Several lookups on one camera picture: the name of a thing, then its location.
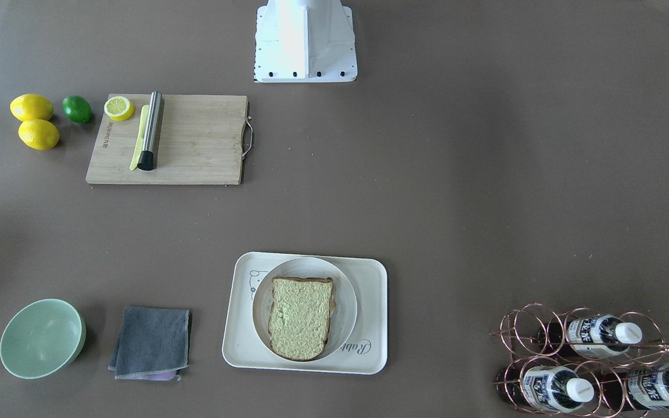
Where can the cream rabbit tray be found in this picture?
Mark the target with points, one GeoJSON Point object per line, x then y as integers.
{"type": "Point", "coordinates": [364, 352]}

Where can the yellow lemon upper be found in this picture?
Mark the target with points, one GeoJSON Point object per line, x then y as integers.
{"type": "Point", "coordinates": [31, 106]}

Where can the copper wire bottle rack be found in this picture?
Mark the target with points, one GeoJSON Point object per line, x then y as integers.
{"type": "Point", "coordinates": [519, 327]}

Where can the steel muddler black tip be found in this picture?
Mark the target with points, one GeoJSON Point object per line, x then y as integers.
{"type": "Point", "coordinates": [147, 156]}

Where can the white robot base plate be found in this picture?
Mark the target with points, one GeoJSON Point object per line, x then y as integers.
{"type": "Point", "coordinates": [305, 42]}

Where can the yellow lemon lower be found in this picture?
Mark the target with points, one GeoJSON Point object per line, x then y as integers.
{"type": "Point", "coordinates": [39, 134]}

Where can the grey folded cloth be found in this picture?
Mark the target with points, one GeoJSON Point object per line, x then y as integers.
{"type": "Point", "coordinates": [153, 344]}

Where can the green lime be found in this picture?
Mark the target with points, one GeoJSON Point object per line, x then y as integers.
{"type": "Point", "coordinates": [77, 109]}

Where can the bread slice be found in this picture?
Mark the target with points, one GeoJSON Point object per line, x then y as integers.
{"type": "Point", "coordinates": [299, 323]}

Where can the half lemon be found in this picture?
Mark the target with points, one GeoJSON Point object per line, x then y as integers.
{"type": "Point", "coordinates": [119, 108]}

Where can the tea bottle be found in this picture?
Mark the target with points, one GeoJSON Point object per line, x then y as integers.
{"type": "Point", "coordinates": [640, 389]}
{"type": "Point", "coordinates": [555, 389]}
{"type": "Point", "coordinates": [593, 337]}

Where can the bamboo cutting board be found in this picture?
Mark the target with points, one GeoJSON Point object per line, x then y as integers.
{"type": "Point", "coordinates": [200, 142]}

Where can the mint green bowl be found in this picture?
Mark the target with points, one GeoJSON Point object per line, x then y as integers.
{"type": "Point", "coordinates": [42, 338]}

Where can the yellow lemon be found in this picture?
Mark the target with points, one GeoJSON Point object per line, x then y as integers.
{"type": "Point", "coordinates": [31, 106]}
{"type": "Point", "coordinates": [39, 134]}

